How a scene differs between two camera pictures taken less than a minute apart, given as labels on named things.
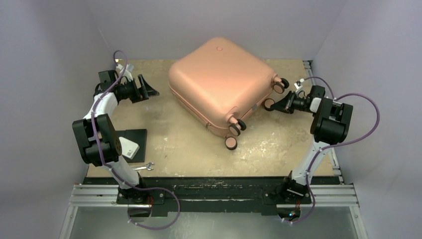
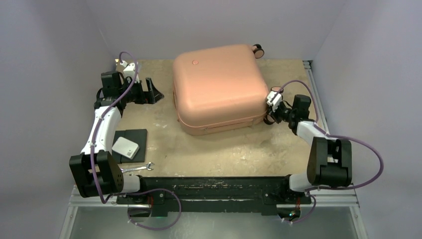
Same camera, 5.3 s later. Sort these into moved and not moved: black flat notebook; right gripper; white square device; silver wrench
Moved: right gripper
Not moved: silver wrench; white square device; black flat notebook
